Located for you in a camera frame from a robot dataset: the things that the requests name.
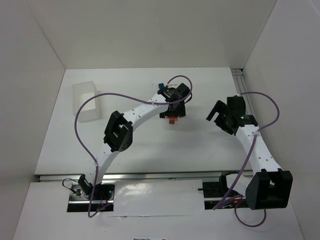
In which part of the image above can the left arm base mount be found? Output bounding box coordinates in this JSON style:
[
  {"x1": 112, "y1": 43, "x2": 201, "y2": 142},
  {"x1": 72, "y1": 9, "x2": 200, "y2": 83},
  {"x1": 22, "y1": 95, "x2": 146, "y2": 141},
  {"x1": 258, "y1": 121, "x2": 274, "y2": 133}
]
[{"x1": 62, "y1": 177, "x2": 115, "y2": 213}]

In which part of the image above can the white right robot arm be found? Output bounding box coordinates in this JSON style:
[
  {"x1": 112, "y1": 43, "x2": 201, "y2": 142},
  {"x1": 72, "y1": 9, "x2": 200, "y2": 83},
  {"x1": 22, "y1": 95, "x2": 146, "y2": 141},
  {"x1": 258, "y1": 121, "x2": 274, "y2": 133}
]
[{"x1": 206, "y1": 95, "x2": 293, "y2": 210}]

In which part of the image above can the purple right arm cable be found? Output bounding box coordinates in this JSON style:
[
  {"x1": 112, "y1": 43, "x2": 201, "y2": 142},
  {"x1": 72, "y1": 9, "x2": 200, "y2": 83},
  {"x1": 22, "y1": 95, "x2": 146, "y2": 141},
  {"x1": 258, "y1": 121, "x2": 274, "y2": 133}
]
[{"x1": 212, "y1": 91, "x2": 281, "y2": 228}]

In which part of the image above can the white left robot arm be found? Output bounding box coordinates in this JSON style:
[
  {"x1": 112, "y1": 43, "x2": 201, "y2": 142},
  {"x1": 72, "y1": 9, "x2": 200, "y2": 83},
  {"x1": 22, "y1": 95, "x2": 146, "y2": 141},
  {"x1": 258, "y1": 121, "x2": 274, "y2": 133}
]
[{"x1": 74, "y1": 83, "x2": 193, "y2": 198}]

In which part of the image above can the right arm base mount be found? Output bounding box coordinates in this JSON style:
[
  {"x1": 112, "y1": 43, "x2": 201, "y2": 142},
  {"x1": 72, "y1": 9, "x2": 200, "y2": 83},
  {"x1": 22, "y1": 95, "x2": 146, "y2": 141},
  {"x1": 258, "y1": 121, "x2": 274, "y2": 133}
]
[{"x1": 197, "y1": 174, "x2": 245, "y2": 210}]

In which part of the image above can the red wood block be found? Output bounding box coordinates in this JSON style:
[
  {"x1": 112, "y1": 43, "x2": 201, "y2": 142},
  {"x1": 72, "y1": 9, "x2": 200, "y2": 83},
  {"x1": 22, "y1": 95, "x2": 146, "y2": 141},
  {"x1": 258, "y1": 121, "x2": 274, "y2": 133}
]
[{"x1": 167, "y1": 116, "x2": 179, "y2": 122}]

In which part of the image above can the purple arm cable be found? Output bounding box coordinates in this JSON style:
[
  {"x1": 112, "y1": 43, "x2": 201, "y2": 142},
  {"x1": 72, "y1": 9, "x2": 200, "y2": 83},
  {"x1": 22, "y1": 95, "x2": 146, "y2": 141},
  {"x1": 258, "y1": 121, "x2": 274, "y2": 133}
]
[
  {"x1": 74, "y1": 74, "x2": 194, "y2": 218},
  {"x1": 212, "y1": 91, "x2": 281, "y2": 228}
]

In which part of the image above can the aluminium front rail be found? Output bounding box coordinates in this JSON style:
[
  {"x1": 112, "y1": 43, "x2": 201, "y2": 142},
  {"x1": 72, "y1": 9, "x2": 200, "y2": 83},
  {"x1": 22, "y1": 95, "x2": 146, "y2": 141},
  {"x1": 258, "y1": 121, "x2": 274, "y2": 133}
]
[{"x1": 39, "y1": 171, "x2": 230, "y2": 182}]

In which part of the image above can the aluminium side rail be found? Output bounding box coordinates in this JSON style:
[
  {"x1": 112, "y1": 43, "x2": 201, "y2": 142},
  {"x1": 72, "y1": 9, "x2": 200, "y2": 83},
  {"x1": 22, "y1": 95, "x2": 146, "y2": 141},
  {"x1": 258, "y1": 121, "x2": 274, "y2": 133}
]
[{"x1": 231, "y1": 68, "x2": 255, "y2": 115}]

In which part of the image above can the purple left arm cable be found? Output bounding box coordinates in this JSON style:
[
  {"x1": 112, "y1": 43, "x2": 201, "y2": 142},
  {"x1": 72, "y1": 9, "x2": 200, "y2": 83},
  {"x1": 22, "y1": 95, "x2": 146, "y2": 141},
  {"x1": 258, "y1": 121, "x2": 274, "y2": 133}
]
[{"x1": 74, "y1": 74, "x2": 194, "y2": 218}]

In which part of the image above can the white paper label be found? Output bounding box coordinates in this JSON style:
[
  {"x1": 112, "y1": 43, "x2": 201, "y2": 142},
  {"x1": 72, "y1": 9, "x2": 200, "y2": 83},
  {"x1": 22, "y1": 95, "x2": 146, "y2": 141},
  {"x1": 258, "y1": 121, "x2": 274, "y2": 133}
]
[{"x1": 132, "y1": 236, "x2": 168, "y2": 240}]

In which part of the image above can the blue wood block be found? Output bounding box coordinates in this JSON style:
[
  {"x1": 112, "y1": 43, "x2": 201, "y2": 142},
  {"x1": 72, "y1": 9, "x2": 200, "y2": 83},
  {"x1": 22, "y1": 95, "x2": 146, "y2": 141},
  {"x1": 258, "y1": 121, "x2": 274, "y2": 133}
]
[{"x1": 158, "y1": 83, "x2": 165, "y2": 91}]

